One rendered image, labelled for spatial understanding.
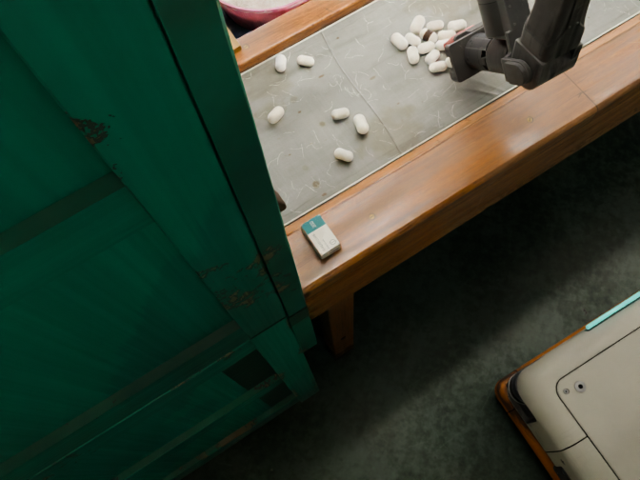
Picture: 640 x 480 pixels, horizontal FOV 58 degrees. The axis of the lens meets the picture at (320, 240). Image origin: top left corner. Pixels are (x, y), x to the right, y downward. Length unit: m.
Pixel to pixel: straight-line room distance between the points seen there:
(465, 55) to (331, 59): 0.24
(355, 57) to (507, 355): 0.94
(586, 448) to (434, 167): 0.73
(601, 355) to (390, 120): 0.74
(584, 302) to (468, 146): 0.89
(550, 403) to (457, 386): 0.32
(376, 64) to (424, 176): 0.25
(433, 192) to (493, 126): 0.16
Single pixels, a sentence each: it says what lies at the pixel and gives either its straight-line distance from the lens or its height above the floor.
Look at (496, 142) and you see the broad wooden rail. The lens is 1.00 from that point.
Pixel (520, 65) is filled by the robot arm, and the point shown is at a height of 0.93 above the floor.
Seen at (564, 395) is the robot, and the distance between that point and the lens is 1.41.
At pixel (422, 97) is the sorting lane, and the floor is 0.74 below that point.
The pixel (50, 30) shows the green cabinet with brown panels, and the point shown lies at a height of 1.42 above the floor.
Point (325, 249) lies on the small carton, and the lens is 0.87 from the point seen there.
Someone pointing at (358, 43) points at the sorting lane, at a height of 0.74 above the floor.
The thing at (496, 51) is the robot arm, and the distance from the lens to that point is 0.94.
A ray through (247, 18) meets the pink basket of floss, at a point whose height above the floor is 0.73.
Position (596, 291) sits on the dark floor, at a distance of 1.80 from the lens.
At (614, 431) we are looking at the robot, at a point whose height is 0.28.
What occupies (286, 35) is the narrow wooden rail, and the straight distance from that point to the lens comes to 1.11.
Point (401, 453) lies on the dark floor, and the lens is 1.61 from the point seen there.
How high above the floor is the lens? 1.60
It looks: 69 degrees down
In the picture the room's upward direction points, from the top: 8 degrees counter-clockwise
